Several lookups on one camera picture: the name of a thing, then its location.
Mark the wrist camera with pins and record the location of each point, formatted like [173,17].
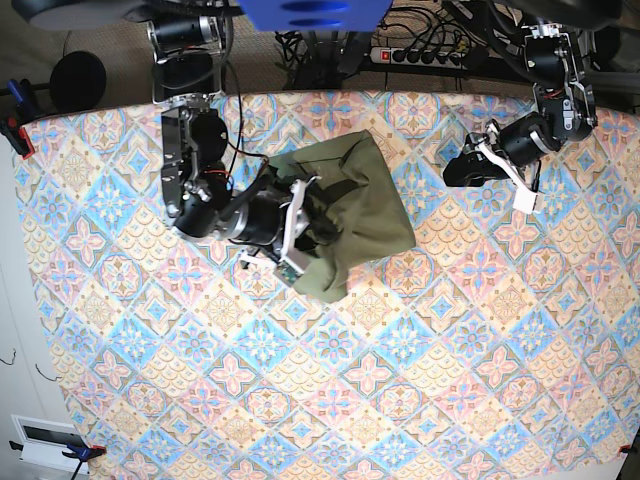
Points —
[527,201]
[288,273]

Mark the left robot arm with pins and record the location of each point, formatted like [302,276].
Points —
[548,55]

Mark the upper left table clamp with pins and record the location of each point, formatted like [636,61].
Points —
[12,126]

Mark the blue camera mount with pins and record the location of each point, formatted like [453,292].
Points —
[309,15]

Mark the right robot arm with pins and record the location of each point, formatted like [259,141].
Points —
[191,53]

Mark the white floor outlet box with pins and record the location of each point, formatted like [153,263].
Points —
[28,429]

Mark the patterned tablecloth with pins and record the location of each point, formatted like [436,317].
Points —
[502,346]

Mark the white power strip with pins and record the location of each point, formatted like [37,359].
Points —
[414,57]

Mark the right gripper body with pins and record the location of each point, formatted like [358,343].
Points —
[268,222]

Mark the black round stool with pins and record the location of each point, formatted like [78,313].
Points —
[77,82]

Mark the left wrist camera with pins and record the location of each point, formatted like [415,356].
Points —
[527,201]

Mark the lower left table clamp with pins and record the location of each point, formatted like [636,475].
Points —
[80,453]

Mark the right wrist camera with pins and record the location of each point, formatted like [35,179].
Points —
[288,273]

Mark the green t-shirt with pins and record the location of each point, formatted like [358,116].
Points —
[354,191]

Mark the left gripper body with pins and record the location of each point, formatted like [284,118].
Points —
[520,144]

